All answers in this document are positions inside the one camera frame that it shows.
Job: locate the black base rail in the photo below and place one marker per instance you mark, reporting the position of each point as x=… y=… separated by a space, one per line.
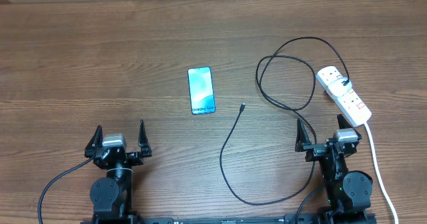
x=286 y=219

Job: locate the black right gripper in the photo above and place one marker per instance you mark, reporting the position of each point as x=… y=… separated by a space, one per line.
x=315 y=150

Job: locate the white charger plug adapter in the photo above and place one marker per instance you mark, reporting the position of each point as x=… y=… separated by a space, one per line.
x=339 y=87

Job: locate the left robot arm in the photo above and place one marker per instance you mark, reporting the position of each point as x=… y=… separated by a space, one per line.
x=112 y=195

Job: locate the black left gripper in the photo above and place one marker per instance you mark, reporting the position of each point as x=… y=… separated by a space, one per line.
x=136 y=158

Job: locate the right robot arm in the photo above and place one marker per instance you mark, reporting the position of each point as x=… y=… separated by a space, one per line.
x=348 y=192

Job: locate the blue Samsung Galaxy smartphone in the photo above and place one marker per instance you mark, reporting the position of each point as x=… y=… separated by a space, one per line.
x=201 y=91

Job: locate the white power strip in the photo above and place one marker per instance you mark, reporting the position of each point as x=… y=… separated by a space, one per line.
x=351 y=105

